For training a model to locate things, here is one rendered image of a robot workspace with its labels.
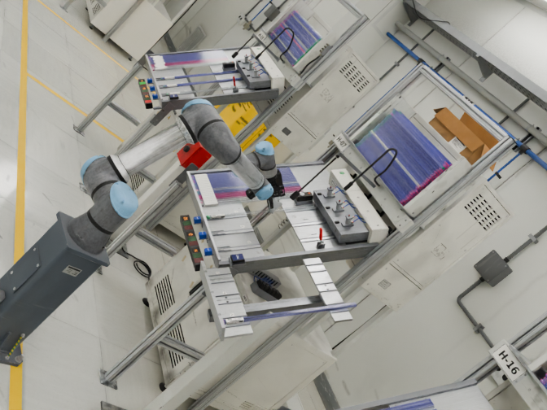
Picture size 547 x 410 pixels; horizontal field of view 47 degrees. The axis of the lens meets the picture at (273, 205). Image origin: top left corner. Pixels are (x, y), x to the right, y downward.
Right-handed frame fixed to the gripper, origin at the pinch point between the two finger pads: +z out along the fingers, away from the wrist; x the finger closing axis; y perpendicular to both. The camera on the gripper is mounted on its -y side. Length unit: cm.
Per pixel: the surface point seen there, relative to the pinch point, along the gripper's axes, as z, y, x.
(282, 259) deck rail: 0.3, -4.5, -32.0
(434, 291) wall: 138, 106, 36
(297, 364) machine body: 72, -6, -32
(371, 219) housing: 2.9, 39.5, -22.4
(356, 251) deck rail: 9.6, 28.1, -32.0
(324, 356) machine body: 73, 8, -32
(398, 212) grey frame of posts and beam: -2, 49, -28
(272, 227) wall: 184, 37, 197
